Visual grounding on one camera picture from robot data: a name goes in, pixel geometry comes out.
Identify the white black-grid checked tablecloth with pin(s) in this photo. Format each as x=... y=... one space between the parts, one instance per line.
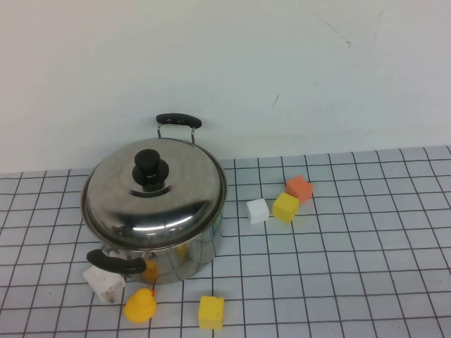
x=387 y=211

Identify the large dirty white foam block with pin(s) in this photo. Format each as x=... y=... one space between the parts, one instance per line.
x=105 y=286

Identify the orange foam cube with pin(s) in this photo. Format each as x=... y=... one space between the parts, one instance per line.
x=299 y=188

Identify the yellow rubber duck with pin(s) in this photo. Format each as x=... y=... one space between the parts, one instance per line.
x=139 y=307

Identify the stainless steel lid black knob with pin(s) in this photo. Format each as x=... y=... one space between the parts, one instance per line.
x=116 y=197

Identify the small white foam cube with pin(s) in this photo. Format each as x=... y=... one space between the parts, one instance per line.
x=257 y=210

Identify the yellow foam cube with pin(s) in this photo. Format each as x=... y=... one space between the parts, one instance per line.
x=210 y=312
x=284 y=207

